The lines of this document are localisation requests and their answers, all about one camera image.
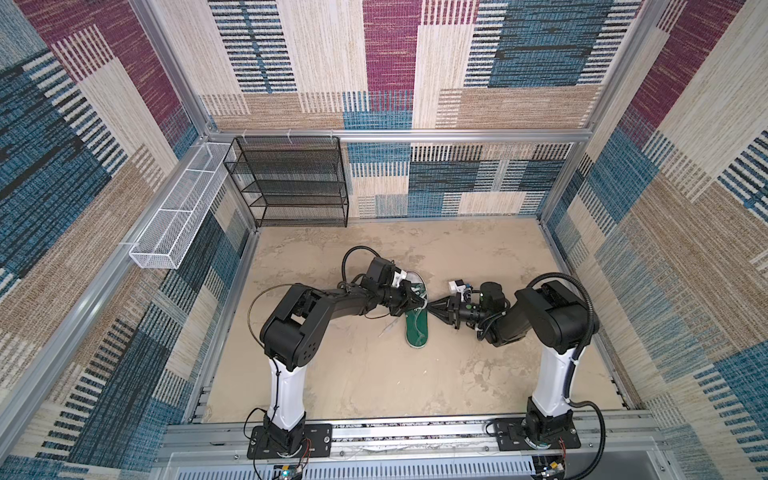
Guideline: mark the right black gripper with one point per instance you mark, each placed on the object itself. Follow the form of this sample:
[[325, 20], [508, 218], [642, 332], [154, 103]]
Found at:
[[450, 309]]

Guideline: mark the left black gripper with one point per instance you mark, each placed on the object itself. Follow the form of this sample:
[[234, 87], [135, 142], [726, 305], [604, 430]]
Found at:
[[406, 303]]

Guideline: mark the white shoelace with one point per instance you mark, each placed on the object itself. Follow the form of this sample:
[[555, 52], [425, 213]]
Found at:
[[416, 327]]

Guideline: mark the green canvas sneaker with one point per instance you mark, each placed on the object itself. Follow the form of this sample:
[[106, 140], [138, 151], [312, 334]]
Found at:
[[416, 278]]

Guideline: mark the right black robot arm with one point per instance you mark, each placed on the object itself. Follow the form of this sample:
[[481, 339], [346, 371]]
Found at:
[[562, 323]]

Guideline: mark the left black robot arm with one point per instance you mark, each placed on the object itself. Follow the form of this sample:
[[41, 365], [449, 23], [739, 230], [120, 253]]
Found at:
[[293, 333]]

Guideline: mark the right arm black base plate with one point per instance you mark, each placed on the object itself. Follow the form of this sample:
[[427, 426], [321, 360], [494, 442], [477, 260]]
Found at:
[[523, 433]]

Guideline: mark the black wire mesh shelf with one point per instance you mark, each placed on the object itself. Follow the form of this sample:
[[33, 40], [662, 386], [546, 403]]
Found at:
[[290, 181]]

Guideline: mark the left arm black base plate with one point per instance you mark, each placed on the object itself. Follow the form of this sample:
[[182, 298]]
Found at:
[[273, 443]]

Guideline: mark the aluminium mounting rail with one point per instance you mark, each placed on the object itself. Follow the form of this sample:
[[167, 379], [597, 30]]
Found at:
[[628, 444]]

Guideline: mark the white wire mesh basket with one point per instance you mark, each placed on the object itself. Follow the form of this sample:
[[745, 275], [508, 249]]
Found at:
[[165, 241]]

